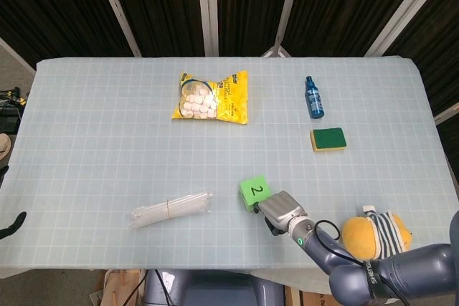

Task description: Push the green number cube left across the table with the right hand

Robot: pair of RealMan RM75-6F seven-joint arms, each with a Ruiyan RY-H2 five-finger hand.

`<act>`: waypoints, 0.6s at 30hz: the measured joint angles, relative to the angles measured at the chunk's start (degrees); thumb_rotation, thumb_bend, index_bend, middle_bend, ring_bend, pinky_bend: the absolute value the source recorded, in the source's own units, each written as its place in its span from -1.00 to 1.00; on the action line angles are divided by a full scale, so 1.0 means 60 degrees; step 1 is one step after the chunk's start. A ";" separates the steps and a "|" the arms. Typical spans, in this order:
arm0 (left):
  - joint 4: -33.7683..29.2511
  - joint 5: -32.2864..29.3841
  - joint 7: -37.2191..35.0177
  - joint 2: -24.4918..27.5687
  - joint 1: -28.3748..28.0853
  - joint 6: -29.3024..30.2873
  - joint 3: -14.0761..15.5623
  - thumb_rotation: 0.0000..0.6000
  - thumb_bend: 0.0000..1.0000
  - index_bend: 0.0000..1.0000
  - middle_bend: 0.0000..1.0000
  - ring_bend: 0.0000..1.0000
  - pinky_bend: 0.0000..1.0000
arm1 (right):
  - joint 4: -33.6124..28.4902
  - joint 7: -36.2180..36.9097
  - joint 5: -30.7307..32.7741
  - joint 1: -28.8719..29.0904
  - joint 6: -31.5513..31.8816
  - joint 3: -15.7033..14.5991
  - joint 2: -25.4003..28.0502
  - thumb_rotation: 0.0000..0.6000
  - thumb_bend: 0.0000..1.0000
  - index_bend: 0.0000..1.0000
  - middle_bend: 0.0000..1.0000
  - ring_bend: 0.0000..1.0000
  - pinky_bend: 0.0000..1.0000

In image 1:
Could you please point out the yellow striped plush toy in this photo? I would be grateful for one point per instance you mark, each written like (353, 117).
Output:
(358, 238)

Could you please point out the yellow marshmallow bag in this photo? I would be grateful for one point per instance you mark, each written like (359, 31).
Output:
(233, 105)

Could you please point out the yellow green scrub sponge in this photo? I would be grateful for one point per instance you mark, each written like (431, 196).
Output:
(329, 137)

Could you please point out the light blue grid tablecloth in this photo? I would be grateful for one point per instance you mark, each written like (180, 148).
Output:
(107, 141)

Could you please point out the bundle of clear wrapped straws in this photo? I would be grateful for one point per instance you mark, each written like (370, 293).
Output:
(179, 207)

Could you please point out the yellow rubber band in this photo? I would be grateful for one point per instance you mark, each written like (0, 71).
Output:
(168, 209)

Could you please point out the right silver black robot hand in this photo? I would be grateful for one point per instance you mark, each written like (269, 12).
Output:
(283, 209)

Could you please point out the grey robot torso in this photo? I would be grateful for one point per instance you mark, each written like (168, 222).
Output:
(215, 290)

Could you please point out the beige hat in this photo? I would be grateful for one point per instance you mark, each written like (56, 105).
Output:
(4, 145)

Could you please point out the brown cardboard box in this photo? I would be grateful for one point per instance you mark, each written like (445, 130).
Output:
(317, 299)

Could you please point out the dark folding screen white frame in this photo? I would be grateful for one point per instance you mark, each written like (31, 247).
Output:
(161, 5)

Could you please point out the green numbered foam cube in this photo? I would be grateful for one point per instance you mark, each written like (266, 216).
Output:
(254, 189)

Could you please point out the light wooden frame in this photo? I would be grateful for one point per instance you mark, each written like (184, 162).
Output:
(118, 288)

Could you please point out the blue spray bottle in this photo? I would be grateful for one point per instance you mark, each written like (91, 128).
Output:
(315, 100)

